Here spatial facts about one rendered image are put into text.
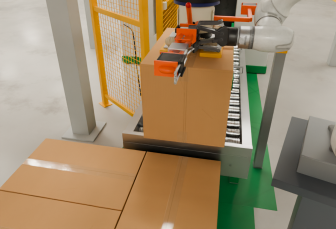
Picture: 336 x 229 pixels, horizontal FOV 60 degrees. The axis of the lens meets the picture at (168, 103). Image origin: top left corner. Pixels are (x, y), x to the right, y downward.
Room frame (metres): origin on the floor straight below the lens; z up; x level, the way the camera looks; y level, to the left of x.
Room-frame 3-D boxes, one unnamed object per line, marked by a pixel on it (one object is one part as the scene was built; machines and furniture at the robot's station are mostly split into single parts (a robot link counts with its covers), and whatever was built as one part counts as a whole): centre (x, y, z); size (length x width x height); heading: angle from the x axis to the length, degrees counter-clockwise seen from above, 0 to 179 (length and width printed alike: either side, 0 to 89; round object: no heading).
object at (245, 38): (1.14, -0.31, 1.20); 0.09 x 0.06 x 0.09; 169
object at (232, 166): (1.25, -0.09, 0.47); 0.70 x 0.03 x 0.15; 79
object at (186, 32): (1.20, -0.08, 1.20); 0.10 x 0.08 x 0.06; 78
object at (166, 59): (0.86, 0.00, 1.20); 0.08 x 0.07 x 0.05; 168
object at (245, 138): (2.33, -0.64, 0.50); 2.31 x 0.05 x 0.19; 169
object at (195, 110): (1.43, -0.13, 0.87); 0.60 x 0.40 x 0.40; 169
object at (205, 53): (1.42, -0.23, 1.09); 0.34 x 0.10 x 0.05; 168
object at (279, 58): (1.71, -0.70, 0.50); 0.07 x 0.07 x 1.00; 79
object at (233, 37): (1.15, -0.24, 1.20); 0.09 x 0.07 x 0.08; 79
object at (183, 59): (0.90, -0.07, 1.20); 0.31 x 0.03 x 0.05; 168
